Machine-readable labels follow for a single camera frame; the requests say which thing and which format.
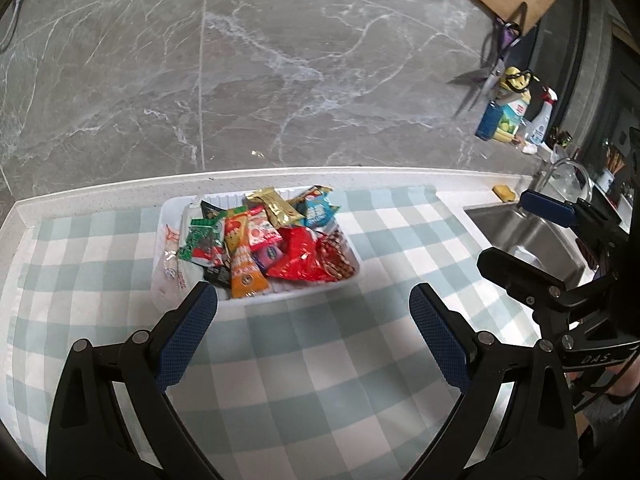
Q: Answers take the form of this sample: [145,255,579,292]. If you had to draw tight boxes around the checked tablecloth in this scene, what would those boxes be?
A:
[0,185,551,480]

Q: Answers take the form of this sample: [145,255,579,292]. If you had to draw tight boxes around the orange snack packet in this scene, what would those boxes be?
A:
[224,210,268,301]

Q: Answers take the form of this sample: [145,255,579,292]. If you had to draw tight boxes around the person's right forearm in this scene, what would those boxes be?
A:
[575,355,640,441]

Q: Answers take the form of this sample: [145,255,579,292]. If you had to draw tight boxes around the red white snack packet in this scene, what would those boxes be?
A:
[247,208,283,252]

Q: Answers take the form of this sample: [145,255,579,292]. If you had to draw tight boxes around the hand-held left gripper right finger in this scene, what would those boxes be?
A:
[409,282,583,480]

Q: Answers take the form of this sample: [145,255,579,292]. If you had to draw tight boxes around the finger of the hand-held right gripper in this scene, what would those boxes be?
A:
[520,189,622,261]
[477,247,601,346]

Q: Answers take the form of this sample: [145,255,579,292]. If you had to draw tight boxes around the white plastic tray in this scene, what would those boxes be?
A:
[150,186,362,313]

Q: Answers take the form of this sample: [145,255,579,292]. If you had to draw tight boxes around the red printed snack packet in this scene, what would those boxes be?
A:
[316,232,360,281]

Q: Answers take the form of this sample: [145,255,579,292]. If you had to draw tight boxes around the white utensil holder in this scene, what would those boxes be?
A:
[597,142,627,195]

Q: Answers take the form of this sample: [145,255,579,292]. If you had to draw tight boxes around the teal snack packet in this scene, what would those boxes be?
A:
[295,186,342,227]

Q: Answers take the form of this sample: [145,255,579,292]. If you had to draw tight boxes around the white grey snack packet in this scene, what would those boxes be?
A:
[151,194,206,311]

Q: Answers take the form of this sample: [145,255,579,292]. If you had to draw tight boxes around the shiny red snack bag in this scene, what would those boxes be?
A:
[267,226,331,282]

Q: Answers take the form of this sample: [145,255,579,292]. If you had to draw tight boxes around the white spray bottle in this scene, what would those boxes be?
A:
[522,87,558,146]

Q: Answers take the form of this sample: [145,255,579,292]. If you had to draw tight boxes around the steel sink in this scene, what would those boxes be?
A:
[462,205,588,288]

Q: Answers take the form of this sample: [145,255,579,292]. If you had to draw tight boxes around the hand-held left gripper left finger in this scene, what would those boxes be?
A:
[46,281,221,480]

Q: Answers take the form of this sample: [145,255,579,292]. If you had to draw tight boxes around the pink snack packet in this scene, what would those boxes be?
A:
[252,244,283,273]

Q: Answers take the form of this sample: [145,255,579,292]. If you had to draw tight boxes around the green snack packet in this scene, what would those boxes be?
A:
[177,217,226,266]

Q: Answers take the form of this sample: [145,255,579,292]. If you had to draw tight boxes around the purple-handled scissors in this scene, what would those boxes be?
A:
[480,20,522,98]

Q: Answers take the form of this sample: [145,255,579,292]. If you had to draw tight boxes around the blue container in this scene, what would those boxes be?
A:
[475,100,503,141]

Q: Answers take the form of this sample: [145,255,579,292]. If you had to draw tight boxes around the chrome faucet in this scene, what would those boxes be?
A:
[537,157,593,203]

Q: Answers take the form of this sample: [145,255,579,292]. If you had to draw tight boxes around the gold snack packet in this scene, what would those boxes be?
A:
[244,186,305,229]

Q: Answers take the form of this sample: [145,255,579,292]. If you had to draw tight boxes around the yellow detergent bottle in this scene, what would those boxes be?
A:
[492,67,532,142]

